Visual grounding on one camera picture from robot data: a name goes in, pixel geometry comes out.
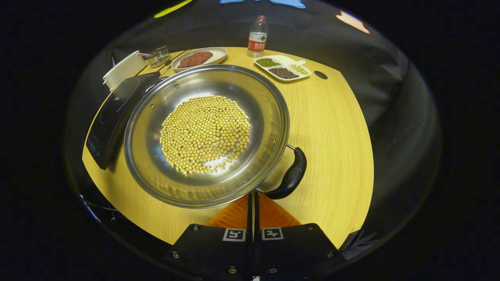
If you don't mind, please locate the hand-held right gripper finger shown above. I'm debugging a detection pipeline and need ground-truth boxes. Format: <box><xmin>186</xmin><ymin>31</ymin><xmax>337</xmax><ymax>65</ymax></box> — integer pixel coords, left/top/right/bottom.
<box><xmin>254</xmin><ymin>191</ymin><xmax>344</xmax><ymax>281</ymax></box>
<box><xmin>168</xmin><ymin>193</ymin><xmax>254</xmax><ymax>281</ymax></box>

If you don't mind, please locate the stainless steel pot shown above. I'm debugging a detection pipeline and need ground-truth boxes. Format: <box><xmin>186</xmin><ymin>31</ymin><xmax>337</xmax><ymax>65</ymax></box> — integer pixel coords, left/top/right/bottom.
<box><xmin>124</xmin><ymin>64</ymin><xmax>308</xmax><ymax>208</ymax></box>

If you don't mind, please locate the black induction cooktop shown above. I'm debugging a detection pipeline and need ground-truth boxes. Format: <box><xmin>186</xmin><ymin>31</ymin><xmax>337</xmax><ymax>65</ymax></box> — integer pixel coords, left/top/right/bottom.
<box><xmin>86</xmin><ymin>71</ymin><xmax>168</xmax><ymax>170</ymax></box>

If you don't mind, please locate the pile of yellow soybeans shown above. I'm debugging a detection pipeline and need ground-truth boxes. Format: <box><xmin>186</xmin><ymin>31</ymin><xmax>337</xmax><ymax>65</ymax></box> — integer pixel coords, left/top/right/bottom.
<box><xmin>159</xmin><ymin>95</ymin><xmax>252</xmax><ymax>175</ymax></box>

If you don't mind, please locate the white divided bean dish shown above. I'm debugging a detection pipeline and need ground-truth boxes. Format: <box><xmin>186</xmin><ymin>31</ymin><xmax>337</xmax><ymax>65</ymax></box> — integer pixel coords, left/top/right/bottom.
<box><xmin>254</xmin><ymin>55</ymin><xmax>312</xmax><ymax>82</ymax></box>

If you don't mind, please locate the white round plate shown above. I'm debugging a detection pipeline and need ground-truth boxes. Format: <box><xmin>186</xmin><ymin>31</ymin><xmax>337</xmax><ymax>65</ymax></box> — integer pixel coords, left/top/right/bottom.
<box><xmin>171</xmin><ymin>47</ymin><xmax>228</xmax><ymax>73</ymax></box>

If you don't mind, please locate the clear water bottle red label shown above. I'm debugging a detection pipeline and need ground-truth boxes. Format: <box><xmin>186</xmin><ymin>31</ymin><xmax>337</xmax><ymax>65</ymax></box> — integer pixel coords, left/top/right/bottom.
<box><xmin>247</xmin><ymin>16</ymin><xmax>269</xmax><ymax>58</ymax></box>

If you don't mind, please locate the black backdrop cloth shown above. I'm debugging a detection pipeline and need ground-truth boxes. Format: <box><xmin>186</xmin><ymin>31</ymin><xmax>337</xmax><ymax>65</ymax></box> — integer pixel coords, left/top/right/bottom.
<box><xmin>64</xmin><ymin>0</ymin><xmax>442</xmax><ymax>258</ymax></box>

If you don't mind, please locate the white toaster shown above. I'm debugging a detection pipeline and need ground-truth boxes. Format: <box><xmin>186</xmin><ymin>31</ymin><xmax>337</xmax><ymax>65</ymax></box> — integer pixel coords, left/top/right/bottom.
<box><xmin>102</xmin><ymin>50</ymin><xmax>147</xmax><ymax>91</ymax></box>

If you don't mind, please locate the black power cable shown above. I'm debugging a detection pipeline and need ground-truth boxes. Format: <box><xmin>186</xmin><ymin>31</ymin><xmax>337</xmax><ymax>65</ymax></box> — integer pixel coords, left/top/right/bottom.
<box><xmin>155</xmin><ymin>50</ymin><xmax>189</xmax><ymax>75</ymax></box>

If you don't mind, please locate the wire mesh basket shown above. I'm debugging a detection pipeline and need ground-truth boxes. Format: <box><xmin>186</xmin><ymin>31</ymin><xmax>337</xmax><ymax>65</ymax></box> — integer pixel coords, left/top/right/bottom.
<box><xmin>146</xmin><ymin>46</ymin><xmax>171</xmax><ymax>68</ymax></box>

